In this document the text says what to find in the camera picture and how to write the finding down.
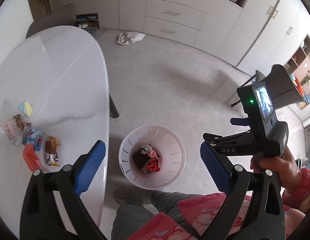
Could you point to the orange red paper piece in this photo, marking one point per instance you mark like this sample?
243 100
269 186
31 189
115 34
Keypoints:
30 157

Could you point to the grey quilted trouser leg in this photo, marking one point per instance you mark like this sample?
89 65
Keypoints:
131 215

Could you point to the newspaper ball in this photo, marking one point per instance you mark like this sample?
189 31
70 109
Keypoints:
146 149

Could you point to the white round table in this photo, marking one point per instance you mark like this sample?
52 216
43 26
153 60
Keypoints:
61 72

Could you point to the pink white trash bin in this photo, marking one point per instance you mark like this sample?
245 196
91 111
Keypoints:
171 157

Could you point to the brown snack wrapper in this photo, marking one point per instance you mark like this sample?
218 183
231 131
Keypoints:
50 154

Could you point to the blue cloud print wrapper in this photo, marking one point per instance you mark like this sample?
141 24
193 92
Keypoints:
33 136

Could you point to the person's right hand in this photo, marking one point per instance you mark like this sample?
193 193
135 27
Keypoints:
289 173

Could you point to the clear plastic snack bag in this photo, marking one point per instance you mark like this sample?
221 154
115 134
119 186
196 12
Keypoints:
12 124

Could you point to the pink paper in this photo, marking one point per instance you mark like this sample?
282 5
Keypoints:
152 154

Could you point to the grey dining chair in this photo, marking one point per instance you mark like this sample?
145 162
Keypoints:
65 15

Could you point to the white drawer cabinet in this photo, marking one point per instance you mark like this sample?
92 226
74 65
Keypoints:
204 24

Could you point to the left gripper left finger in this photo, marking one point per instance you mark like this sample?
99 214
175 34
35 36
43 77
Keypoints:
40 217

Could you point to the shoe rack cubby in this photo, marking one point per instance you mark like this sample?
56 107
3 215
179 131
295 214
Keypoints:
87 21

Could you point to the open shelf unit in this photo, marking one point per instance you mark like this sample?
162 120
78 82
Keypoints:
298 67

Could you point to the yellow blue folded paper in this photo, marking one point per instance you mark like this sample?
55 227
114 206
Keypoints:
26 109

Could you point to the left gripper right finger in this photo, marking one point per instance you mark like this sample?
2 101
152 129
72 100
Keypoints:
265 218

